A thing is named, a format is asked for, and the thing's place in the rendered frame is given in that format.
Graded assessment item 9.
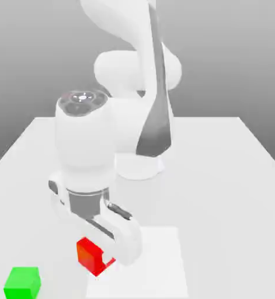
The small green cube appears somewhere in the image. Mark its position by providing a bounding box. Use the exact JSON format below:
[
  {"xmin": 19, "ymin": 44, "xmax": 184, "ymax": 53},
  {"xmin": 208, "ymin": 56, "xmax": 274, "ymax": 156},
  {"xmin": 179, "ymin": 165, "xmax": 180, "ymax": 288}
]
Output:
[{"xmin": 3, "ymin": 266, "xmax": 42, "ymax": 299}]

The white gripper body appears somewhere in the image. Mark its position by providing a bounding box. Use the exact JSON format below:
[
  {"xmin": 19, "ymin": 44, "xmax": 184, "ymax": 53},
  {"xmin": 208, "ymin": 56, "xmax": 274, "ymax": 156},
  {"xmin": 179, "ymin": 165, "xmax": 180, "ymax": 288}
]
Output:
[{"xmin": 50, "ymin": 193, "xmax": 144, "ymax": 266}]

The small red cube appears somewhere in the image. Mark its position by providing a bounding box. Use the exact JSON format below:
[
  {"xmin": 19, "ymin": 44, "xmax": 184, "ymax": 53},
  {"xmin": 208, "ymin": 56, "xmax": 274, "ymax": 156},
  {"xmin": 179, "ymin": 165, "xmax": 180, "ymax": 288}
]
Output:
[{"xmin": 76, "ymin": 237, "xmax": 117, "ymax": 278}]

